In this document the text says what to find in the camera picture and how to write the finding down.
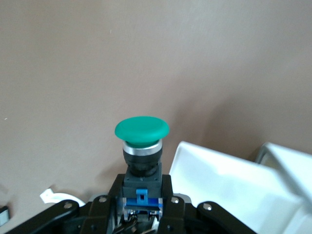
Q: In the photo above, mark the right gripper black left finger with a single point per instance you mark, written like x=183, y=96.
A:
x=97, y=214

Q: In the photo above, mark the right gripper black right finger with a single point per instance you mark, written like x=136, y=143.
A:
x=175, y=214

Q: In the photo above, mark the white plastic drawer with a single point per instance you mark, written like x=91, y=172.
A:
x=219, y=182

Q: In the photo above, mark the green mushroom push button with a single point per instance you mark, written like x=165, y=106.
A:
x=141, y=129

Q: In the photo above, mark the white drawer cabinet housing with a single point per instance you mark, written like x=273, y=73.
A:
x=290, y=156

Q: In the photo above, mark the white plastic arc piece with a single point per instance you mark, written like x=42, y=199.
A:
x=48, y=195

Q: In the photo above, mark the small silver knob switch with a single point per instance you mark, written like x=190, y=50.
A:
x=3, y=217

